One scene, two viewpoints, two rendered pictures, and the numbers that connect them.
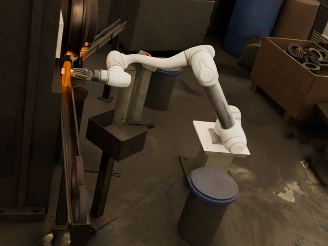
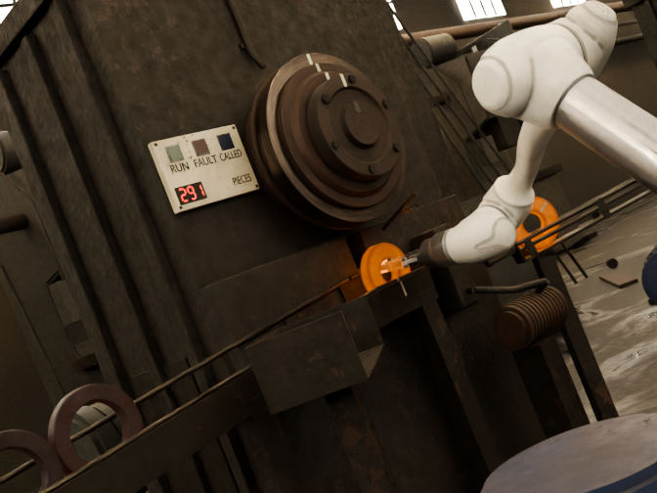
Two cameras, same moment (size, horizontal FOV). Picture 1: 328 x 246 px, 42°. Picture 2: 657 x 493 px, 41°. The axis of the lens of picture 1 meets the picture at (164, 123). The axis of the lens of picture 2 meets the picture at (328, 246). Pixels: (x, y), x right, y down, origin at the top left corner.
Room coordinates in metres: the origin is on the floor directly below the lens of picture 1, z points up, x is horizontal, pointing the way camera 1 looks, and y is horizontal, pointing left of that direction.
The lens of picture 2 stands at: (1.50, -1.47, 0.80)
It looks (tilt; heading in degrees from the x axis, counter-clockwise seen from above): 2 degrees up; 71
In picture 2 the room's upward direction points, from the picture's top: 22 degrees counter-clockwise
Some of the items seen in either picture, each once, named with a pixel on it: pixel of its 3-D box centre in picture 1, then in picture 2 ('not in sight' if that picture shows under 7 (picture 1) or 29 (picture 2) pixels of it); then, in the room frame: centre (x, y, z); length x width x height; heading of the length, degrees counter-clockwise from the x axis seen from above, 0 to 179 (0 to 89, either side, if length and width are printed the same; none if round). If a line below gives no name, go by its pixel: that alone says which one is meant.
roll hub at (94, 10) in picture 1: (90, 18); (356, 126); (2.41, 0.58, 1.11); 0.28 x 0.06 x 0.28; 23
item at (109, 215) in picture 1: (108, 174); (374, 485); (2.00, 0.24, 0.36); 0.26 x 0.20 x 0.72; 58
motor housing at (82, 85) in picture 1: (74, 110); (558, 384); (2.72, 0.68, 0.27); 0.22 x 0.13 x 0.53; 23
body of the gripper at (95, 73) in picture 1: (91, 75); (426, 254); (2.43, 0.53, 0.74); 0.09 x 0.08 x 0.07; 113
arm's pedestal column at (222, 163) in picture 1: (213, 159); not in sight; (2.76, -0.44, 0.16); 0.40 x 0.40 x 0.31; 18
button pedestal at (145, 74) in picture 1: (141, 89); not in sight; (3.28, 0.26, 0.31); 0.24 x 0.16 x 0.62; 23
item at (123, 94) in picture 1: (123, 94); not in sight; (3.18, 0.39, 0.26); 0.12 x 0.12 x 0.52
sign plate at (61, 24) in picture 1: (58, 30); (205, 167); (2.01, 0.64, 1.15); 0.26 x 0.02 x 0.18; 23
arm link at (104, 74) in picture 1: (102, 76); (448, 247); (2.46, 0.46, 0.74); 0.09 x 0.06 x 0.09; 23
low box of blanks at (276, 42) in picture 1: (303, 80); not in sight; (4.48, -1.35, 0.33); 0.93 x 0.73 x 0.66; 30
